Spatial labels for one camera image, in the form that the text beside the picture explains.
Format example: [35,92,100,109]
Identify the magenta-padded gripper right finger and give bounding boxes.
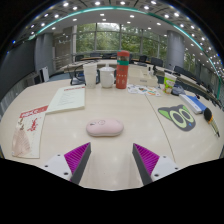
[131,142,183,187]

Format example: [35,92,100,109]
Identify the green printed paper cup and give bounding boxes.
[162,72,177,95]

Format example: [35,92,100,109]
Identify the ceiling lights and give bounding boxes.
[11,0,223,73]

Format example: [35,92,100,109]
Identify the white lidded mug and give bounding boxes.
[98,65,116,89]

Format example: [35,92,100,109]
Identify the pink computer mouse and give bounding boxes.
[86,118,125,138]

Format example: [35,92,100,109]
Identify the red and white leaflet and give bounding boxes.
[11,104,49,159]

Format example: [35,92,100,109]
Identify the white leaning board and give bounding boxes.
[39,65,51,83]

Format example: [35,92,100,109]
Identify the red drink bottle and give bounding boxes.
[115,49,131,90]

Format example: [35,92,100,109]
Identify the dark office chairs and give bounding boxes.
[74,51,222,99]

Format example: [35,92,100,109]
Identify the white printed paper sheet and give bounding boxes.
[45,83,87,115]

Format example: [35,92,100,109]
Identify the cat-shaped grey green mouse pad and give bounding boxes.
[157,104,197,132]

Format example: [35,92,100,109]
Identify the beige cardboard box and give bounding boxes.
[127,66,159,88]

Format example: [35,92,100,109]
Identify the colourful sticker sheet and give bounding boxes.
[126,83,162,98]

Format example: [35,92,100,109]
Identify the black desk microphone unit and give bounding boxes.
[171,83,186,97]
[69,63,101,86]

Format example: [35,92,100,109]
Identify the blue and white book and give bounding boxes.
[178,93,208,115]

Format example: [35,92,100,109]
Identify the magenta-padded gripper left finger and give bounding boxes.
[42,142,92,186]

